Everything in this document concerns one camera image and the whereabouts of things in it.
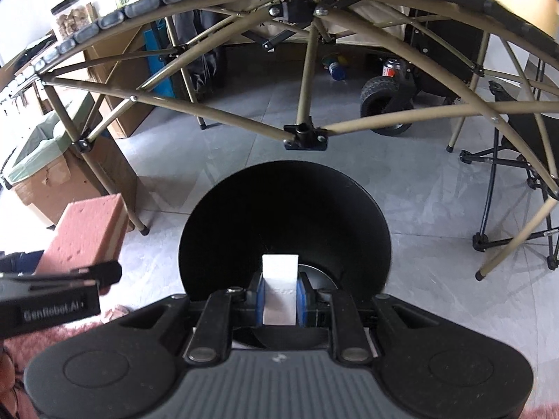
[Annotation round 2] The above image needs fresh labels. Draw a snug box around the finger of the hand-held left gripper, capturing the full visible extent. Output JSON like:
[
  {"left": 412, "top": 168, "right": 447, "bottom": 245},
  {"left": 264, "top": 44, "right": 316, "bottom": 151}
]
[{"left": 61, "top": 261, "right": 123, "bottom": 296}]

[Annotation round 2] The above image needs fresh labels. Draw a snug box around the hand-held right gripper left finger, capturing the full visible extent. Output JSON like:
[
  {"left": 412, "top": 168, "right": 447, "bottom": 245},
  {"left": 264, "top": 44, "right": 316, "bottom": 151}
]
[{"left": 118, "top": 271, "right": 267, "bottom": 365}]

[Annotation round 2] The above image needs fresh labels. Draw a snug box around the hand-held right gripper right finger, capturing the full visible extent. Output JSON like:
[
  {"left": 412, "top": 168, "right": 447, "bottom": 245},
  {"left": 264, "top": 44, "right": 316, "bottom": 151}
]
[{"left": 297, "top": 271, "right": 442, "bottom": 365}]

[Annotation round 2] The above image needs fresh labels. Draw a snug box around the white paper card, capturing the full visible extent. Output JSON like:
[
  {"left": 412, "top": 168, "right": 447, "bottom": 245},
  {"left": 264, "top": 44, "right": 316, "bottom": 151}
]
[{"left": 262, "top": 254, "right": 300, "bottom": 326}]

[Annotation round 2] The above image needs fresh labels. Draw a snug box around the pink sponge block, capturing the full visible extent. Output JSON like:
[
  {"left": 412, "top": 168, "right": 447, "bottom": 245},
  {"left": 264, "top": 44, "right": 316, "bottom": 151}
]
[{"left": 37, "top": 192, "right": 129, "bottom": 281}]

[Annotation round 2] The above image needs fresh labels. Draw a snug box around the black round bowl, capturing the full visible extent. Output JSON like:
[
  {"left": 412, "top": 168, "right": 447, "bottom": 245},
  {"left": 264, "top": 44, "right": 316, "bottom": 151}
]
[{"left": 178, "top": 160, "right": 392, "bottom": 346}]

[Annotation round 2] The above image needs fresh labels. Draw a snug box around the cardboard trash box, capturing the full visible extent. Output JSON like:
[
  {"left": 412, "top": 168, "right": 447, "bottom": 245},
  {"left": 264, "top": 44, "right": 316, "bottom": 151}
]
[{"left": 0, "top": 91, "right": 139, "bottom": 230}]

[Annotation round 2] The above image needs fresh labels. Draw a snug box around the green trash bag liner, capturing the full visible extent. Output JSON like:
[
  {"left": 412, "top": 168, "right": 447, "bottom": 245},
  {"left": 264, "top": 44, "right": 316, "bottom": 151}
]
[{"left": 0, "top": 91, "right": 106, "bottom": 185}]

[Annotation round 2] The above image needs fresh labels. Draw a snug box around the large open cardboard box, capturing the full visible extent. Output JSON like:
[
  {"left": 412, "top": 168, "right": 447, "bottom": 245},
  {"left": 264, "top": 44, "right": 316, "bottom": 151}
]
[{"left": 84, "top": 22, "right": 176, "bottom": 139}]

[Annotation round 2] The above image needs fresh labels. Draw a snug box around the blue bottle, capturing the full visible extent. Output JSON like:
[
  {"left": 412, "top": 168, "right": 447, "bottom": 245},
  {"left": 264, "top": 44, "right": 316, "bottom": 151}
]
[{"left": 327, "top": 58, "right": 349, "bottom": 82}]

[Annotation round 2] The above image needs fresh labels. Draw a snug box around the black hanging bag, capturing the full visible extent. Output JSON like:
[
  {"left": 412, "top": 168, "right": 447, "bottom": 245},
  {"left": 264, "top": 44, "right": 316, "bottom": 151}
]
[{"left": 175, "top": 9, "right": 228, "bottom": 97}]

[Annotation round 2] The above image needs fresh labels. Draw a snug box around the clear snack jar black lid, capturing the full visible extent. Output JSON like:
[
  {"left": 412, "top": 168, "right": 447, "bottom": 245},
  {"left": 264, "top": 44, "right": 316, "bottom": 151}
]
[{"left": 50, "top": 0, "right": 95, "bottom": 43}]

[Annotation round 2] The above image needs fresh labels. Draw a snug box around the black folding camp chair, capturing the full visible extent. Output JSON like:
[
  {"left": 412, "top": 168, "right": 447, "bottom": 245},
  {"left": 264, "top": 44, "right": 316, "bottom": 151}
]
[{"left": 458, "top": 80, "right": 559, "bottom": 272}]

